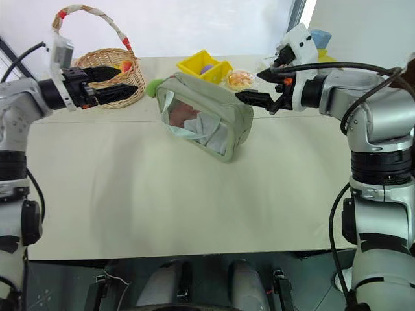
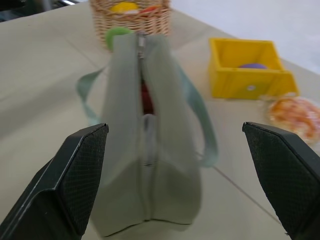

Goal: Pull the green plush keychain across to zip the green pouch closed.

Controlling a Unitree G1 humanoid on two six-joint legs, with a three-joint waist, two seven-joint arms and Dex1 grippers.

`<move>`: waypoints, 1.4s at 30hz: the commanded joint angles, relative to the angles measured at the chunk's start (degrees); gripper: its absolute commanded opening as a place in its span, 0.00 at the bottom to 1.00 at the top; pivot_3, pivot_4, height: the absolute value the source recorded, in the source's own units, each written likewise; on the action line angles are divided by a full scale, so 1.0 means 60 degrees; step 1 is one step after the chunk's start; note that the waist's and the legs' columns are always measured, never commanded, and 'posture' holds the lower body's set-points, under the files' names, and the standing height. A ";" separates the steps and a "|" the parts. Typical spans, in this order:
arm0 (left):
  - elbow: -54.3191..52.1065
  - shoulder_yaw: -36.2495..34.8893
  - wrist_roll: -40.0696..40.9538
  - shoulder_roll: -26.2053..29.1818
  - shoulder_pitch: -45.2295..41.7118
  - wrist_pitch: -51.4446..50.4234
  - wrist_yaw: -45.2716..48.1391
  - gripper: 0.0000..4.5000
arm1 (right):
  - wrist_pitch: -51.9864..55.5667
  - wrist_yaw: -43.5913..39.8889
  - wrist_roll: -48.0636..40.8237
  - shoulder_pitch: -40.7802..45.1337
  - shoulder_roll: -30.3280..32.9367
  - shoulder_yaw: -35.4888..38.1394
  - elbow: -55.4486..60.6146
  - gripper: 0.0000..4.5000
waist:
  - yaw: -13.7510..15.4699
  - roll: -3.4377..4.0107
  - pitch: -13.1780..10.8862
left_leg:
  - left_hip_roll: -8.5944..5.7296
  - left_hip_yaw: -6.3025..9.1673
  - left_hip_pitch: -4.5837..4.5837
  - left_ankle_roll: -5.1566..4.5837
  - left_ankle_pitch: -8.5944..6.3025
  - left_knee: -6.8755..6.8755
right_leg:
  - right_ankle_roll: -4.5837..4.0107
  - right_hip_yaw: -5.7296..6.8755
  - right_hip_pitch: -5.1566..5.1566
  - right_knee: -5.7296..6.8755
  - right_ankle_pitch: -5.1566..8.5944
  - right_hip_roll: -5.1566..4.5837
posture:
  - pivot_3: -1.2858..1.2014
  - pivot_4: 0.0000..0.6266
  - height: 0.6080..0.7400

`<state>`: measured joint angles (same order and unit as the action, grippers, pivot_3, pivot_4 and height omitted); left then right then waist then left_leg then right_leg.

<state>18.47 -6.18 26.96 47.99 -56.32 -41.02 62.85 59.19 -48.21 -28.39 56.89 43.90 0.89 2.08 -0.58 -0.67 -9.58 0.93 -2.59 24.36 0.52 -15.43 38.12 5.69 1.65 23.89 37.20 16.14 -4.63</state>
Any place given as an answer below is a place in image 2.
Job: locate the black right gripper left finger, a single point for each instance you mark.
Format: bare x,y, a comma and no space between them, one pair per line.
62,185

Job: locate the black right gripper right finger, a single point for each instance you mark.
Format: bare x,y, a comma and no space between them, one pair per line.
290,175

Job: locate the sage green zippered bag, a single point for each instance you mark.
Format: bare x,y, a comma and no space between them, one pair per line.
162,150

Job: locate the dark red tool handle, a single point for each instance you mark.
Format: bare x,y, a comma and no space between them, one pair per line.
146,97

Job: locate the wrapped orange pastry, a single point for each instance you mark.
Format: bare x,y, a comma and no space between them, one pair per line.
292,117

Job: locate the yellow plastic bin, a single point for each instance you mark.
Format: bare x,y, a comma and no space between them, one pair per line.
250,75

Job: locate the purple round object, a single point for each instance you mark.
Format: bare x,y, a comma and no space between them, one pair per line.
252,66

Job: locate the woven wicker basket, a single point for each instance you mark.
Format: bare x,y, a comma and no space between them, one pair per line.
132,22

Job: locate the yellow round object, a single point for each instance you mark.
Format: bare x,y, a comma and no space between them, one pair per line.
123,6

